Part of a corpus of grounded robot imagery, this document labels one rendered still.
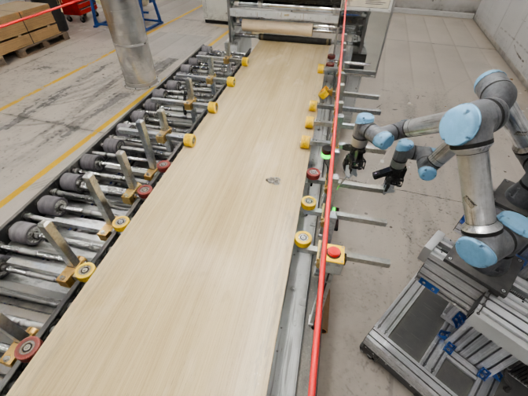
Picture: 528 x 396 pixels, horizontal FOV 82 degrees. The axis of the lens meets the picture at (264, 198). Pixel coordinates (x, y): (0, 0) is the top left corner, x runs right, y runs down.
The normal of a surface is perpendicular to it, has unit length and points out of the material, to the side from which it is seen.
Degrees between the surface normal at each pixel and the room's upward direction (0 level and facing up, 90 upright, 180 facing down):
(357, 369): 0
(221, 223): 0
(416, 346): 0
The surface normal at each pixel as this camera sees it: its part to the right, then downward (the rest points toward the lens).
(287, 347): 0.01, -0.72
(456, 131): -0.92, 0.18
